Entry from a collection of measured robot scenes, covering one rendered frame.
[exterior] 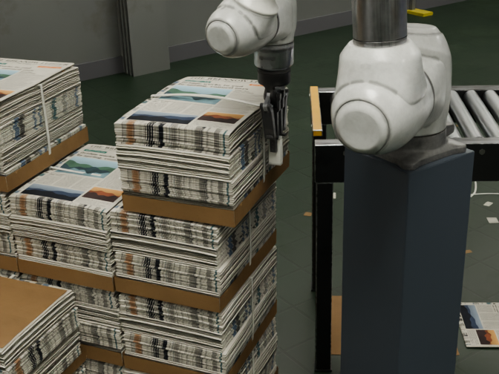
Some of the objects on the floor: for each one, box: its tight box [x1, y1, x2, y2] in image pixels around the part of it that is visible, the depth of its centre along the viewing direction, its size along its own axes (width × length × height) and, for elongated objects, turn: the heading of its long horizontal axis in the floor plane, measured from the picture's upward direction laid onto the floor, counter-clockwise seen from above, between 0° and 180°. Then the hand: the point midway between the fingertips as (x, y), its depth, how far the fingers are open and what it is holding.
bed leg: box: [314, 183, 333, 372], centre depth 259 cm, size 6×6×68 cm
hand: (275, 150), depth 193 cm, fingers closed
